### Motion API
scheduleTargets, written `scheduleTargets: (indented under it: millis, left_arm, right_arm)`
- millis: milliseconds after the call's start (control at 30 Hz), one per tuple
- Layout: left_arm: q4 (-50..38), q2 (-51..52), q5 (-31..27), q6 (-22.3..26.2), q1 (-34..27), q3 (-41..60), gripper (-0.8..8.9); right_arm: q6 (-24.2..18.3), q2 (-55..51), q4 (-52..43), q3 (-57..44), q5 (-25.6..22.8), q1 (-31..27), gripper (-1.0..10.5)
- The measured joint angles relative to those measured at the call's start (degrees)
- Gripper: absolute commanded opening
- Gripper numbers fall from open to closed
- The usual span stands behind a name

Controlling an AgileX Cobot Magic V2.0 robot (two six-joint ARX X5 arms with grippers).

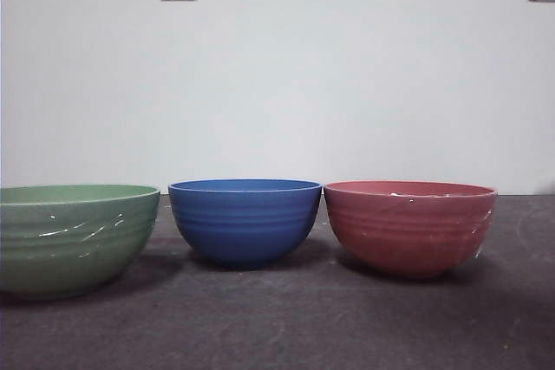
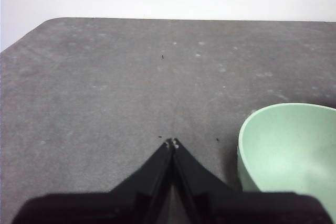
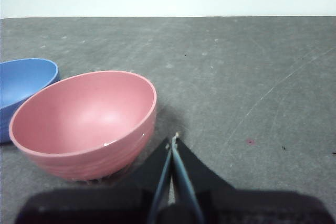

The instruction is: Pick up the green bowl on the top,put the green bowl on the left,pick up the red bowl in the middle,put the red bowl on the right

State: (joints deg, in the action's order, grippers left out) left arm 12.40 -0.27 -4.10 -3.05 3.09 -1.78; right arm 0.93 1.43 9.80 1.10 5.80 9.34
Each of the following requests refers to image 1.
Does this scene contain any red ribbed bowl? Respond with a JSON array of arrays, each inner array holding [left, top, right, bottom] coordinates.
[[323, 179, 499, 281]]

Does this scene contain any blue ribbed bowl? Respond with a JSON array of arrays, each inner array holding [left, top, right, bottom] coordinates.
[[167, 178, 323, 271]]

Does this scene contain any green ribbed bowl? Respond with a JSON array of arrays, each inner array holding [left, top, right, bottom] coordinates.
[[0, 183, 162, 302]]

